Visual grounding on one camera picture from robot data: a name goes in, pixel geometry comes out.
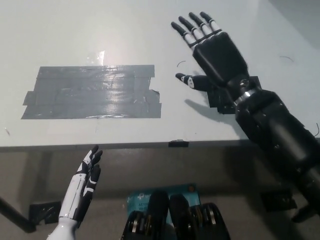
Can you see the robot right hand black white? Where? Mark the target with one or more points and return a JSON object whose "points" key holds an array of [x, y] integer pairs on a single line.
{"points": [[217, 55]]}

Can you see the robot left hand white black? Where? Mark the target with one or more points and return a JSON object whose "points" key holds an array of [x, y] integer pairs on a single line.
{"points": [[86, 180]]}

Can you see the black floor tape patch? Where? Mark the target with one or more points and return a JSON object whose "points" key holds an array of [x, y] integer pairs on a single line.
{"points": [[45, 212]]}

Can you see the teal cardboard box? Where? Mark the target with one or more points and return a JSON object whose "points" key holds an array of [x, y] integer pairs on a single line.
{"points": [[140, 198]]}

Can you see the black metal pole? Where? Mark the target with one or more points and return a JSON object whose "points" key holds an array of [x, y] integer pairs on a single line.
{"points": [[15, 215]]}

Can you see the clear shiny tape piece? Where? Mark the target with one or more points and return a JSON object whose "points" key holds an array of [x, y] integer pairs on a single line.
{"points": [[96, 58]]}

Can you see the grey duct tape patch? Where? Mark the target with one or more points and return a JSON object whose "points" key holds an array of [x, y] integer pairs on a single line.
{"points": [[92, 95]]}

